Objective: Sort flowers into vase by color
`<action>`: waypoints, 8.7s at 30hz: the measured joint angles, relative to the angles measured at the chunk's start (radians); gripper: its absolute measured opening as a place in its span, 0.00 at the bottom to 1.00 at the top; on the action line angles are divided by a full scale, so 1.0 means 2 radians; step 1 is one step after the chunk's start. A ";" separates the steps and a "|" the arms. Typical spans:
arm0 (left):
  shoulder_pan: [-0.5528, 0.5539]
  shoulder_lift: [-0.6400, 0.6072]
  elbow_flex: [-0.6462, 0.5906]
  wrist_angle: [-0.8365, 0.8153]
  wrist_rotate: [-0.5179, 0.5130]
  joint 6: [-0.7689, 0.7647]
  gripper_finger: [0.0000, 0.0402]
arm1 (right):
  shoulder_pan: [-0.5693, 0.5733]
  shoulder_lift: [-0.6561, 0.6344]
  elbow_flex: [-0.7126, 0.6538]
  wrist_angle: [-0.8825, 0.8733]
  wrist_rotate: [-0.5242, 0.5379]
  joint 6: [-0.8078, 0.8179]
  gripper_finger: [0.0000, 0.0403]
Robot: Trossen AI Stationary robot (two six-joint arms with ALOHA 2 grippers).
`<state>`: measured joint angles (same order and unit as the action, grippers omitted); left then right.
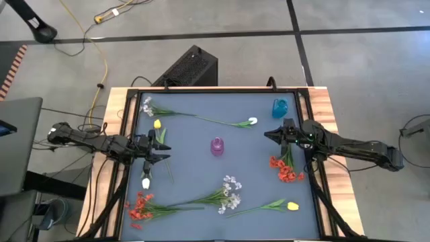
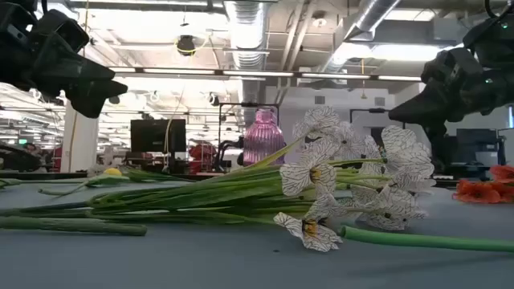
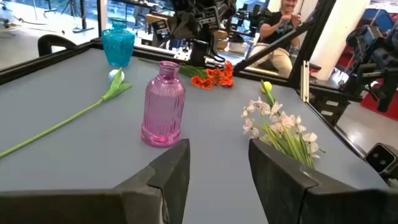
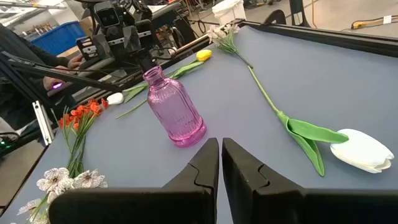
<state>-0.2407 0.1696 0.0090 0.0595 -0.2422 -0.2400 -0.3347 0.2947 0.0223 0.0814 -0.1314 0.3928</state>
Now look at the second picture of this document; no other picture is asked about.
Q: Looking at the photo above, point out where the large white veined flower bunch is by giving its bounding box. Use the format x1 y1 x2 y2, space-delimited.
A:
0 104 438 254

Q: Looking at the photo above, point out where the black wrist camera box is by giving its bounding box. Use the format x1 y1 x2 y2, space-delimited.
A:
39 10 90 53
420 47 484 97

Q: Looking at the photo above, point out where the black ceiling dome device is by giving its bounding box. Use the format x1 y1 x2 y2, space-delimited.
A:
176 35 197 57

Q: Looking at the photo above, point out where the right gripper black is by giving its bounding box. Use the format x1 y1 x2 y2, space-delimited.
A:
387 65 514 127

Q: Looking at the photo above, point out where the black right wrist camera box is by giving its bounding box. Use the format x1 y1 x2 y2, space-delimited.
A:
420 47 484 97

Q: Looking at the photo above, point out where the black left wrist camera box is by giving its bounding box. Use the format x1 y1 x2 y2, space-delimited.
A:
39 10 90 53

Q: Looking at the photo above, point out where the yellow hanging cord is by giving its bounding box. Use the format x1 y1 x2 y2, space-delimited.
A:
67 0 91 173

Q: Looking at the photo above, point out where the pink ribbed glass vase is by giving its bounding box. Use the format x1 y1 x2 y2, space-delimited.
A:
242 107 287 168

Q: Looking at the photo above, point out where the black computer monitor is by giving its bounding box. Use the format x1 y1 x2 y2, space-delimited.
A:
130 118 188 154

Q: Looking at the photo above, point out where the white building pillar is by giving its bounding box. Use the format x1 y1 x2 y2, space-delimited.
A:
61 100 100 173

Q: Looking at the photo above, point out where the silver slanted air duct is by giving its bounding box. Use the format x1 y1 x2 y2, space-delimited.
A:
320 0 402 73

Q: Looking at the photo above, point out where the person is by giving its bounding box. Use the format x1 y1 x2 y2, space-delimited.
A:
22 142 41 172

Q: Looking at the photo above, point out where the red background equipment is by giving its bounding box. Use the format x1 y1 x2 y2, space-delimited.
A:
187 142 218 174

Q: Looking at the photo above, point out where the small white flower bunch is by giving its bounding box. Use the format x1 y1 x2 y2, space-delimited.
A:
88 146 121 177

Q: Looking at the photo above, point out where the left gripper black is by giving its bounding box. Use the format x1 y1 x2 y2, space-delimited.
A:
0 23 129 120

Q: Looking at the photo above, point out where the long ceiling light strip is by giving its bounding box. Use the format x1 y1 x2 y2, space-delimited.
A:
108 66 422 82

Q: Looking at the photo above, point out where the orange flower bunch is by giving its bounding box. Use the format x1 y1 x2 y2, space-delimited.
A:
452 164 514 205

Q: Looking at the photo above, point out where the dark desk monitor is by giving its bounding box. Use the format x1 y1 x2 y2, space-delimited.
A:
455 128 500 166

